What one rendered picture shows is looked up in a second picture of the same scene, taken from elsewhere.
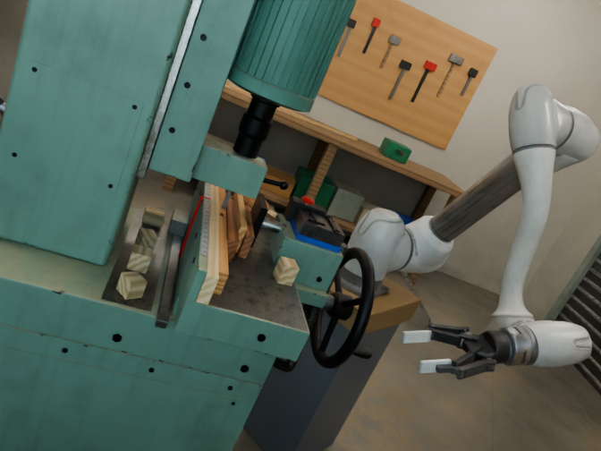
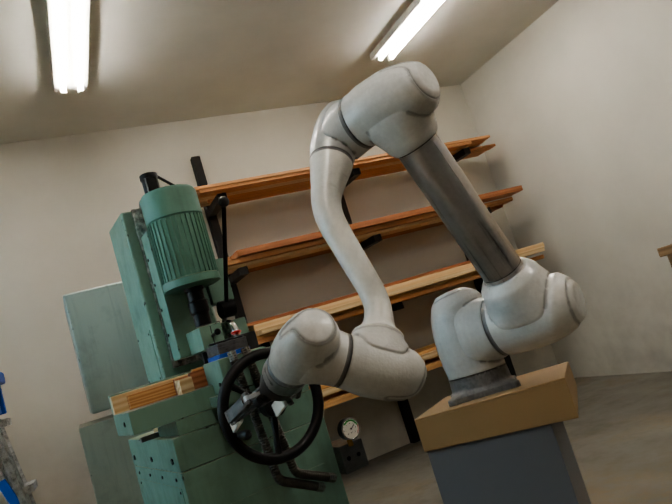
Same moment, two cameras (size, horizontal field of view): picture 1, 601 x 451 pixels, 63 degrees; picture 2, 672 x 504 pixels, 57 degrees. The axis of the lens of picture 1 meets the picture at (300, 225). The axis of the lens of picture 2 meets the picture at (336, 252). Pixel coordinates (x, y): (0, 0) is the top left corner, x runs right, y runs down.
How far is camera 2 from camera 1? 2.02 m
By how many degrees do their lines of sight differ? 78
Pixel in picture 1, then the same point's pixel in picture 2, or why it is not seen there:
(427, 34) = not seen: outside the picture
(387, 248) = (442, 332)
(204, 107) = (167, 315)
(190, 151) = (174, 341)
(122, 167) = (158, 366)
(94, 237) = not seen: hidden behind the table
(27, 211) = not seen: hidden behind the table
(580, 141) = (359, 108)
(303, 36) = (157, 253)
